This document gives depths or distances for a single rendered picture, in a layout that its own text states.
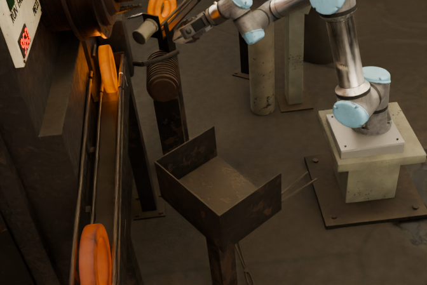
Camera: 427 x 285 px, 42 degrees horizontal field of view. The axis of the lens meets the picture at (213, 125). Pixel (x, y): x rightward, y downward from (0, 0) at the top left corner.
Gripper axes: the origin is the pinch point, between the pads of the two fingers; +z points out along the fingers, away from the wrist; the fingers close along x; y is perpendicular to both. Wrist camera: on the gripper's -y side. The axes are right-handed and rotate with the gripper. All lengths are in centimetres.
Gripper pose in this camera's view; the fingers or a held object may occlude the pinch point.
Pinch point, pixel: (174, 40)
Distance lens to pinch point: 217.5
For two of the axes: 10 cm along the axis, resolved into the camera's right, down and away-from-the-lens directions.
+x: -5.2, -8.3, -1.8
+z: -7.3, 3.3, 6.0
